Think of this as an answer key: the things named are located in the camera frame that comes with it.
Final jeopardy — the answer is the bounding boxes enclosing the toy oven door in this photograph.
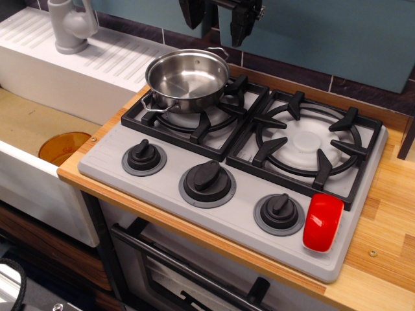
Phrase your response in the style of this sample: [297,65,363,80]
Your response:
[110,218,270,310]

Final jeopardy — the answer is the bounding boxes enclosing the white right burner disc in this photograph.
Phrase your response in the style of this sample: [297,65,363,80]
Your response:
[270,117,342,171]

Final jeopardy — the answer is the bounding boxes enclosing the grey toy stove top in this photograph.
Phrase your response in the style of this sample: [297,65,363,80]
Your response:
[78,75,388,282]

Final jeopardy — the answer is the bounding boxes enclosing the grey toy faucet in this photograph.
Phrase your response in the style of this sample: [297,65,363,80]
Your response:
[47,0,99,54]

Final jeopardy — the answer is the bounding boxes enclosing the black right burner grate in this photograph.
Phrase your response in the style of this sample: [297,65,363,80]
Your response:
[226,89,388,211]

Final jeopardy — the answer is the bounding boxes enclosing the teal wall cabinet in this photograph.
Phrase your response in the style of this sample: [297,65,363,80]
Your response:
[92,1,414,93]

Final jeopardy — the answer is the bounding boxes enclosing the black left stove knob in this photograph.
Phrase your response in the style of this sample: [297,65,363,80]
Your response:
[122,139,167,177]

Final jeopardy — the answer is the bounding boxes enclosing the black middle stove knob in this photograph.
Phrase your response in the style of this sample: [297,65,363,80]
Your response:
[178,160,237,209]

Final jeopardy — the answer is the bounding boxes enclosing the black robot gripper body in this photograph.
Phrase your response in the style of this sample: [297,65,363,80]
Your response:
[209,0,262,10]

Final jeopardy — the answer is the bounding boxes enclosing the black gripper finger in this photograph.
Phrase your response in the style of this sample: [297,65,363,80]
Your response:
[230,2,265,47]
[179,0,206,30]

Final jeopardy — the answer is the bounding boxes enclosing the stainless steel pot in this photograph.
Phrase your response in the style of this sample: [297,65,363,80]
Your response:
[140,47,230,114]

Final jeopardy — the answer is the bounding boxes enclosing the white toy sink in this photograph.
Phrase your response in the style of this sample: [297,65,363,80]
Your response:
[1,7,171,248]

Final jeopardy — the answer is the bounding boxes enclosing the black stove knob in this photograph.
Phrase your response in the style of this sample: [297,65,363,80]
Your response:
[122,139,167,177]
[254,193,305,236]
[178,160,237,209]

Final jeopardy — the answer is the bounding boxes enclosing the black braided cable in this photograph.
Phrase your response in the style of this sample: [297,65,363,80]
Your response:
[0,258,27,311]

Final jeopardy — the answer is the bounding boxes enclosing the black right stove knob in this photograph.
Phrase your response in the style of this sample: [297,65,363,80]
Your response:
[254,193,305,236]

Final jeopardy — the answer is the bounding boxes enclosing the black burner grate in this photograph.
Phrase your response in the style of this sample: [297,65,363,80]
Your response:
[121,75,269,161]
[226,89,388,211]

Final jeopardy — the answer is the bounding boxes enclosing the red and white sponge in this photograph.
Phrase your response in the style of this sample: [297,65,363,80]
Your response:
[302,194,344,253]

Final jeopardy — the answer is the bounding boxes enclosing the orange plastic plate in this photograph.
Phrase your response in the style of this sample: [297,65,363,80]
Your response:
[38,132,91,167]

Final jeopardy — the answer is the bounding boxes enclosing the black left burner grate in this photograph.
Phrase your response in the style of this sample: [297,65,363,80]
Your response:
[121,75,269,161]

